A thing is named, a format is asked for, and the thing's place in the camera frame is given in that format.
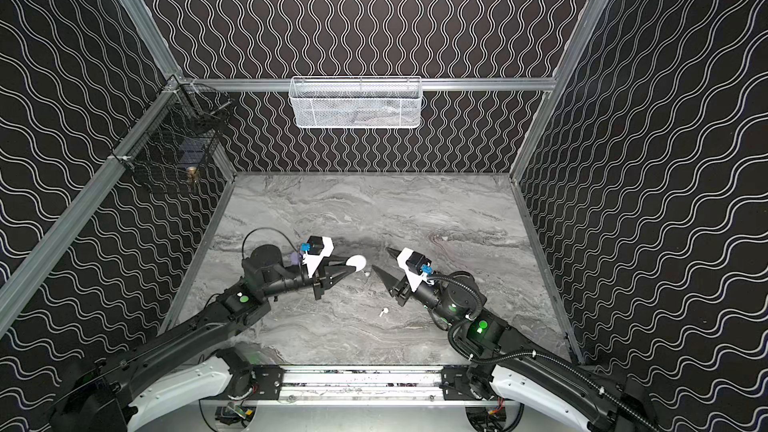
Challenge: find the white round charging case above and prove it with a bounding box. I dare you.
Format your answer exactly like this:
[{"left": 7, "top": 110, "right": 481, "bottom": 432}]
[{"left": 345, "top": 255, "right": 367, "bottom": 272}]

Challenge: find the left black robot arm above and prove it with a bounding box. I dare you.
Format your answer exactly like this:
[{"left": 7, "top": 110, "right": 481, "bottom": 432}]
[{"left": 44, "top": 237, "right": 367, "bottom": 431}]

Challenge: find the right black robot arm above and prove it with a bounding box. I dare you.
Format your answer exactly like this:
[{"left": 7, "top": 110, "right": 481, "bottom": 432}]
[{"left": 373, "top": 248, "right": 659, "bottom": 431}]

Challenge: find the brass knob in basket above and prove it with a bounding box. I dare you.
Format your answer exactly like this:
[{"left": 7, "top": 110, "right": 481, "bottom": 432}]
[{"left": 186, "top": 166, "right": 200, "bottom": 187}]

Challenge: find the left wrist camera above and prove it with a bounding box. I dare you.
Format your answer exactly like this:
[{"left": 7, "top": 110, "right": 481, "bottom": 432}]
[{"left": 299, "top": 236, "right": 334, "bottom": 278}]

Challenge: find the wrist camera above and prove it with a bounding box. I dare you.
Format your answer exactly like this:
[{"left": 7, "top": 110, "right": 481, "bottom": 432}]
[
  {"left": 396, "top": 248, "right": 433, "bottom": 292},
  {"left": 299, "top": 236, "right": 334, "bottom": 278}
]

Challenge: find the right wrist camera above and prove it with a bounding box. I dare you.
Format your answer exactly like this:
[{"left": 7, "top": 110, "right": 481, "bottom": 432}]
[{"left": 396, "top": 248, "right": 433, "bottom": 292}]

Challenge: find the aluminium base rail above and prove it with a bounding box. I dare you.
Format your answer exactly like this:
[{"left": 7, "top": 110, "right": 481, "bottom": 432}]
[{"left": 197, "top": 363, "right": 601, "bottom": 406}]

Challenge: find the white wire mesh basket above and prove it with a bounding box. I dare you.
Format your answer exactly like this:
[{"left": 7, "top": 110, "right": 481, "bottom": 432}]
[{"left": 288, "top": 76, "right": 424, "bottom": 129}]

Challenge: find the black wire basket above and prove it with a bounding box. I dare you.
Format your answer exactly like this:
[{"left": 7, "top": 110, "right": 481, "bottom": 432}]
[{"left": 117, "top": 84, "right": 233, "bottom": 196}]

